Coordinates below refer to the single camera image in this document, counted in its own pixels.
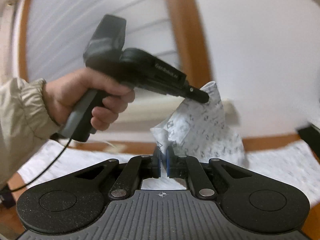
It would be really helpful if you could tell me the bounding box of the gray window blind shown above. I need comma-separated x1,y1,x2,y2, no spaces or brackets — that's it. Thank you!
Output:
25,0,180,80

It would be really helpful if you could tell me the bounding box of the person's left hand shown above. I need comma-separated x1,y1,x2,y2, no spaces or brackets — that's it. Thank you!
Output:
42,68,136,132

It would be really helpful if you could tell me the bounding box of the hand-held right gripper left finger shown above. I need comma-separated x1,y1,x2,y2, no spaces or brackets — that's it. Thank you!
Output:
72,146,162,201

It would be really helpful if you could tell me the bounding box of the white patterned pajama garment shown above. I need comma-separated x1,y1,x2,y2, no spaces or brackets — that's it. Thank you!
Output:
16,81,320,207

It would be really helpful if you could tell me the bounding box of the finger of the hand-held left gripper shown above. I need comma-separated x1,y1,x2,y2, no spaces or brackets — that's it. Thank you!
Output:
174,78,210,105

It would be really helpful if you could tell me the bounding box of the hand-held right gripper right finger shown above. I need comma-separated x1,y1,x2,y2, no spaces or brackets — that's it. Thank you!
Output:
166,146,253,201

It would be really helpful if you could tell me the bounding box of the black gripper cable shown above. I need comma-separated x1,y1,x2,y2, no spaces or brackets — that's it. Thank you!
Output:
0,132,73,194

